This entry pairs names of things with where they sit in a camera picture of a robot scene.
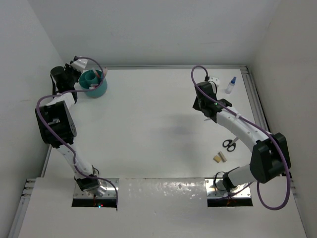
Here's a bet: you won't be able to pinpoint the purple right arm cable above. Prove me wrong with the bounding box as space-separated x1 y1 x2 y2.
190 65 291 211

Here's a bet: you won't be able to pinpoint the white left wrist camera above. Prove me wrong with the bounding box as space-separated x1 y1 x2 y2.
70 57 88 72

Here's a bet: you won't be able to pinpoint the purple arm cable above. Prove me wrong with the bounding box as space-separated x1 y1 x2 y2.
190 65 291 211
36 56 119 208

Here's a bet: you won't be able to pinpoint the small blue cap bottle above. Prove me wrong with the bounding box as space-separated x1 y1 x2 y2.
225 77 236 94

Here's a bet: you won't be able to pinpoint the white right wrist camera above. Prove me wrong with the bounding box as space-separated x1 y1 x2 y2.
209 77 220 93

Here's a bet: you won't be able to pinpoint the yellow eraser block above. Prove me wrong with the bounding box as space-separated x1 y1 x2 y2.
213 155 221 163

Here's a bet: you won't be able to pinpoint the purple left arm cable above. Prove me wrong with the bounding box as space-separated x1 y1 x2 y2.
36 56 119 208

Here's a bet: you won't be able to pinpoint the teal round organizer container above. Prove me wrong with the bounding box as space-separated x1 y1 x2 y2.
79 70 107 98

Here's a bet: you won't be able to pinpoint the white eraser block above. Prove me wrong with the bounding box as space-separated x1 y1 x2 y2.
218 151 227 163

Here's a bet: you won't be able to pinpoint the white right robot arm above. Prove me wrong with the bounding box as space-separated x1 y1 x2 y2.
193 82 291 192

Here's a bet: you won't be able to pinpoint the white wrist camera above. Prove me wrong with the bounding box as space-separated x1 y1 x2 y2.
70 57 88 72
209 77 220 93

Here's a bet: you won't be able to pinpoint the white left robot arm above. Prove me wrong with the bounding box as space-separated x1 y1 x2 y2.
35 59 100 195

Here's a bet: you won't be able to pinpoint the large black handled scissors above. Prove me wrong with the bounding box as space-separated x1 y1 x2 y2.
222 137 239 152

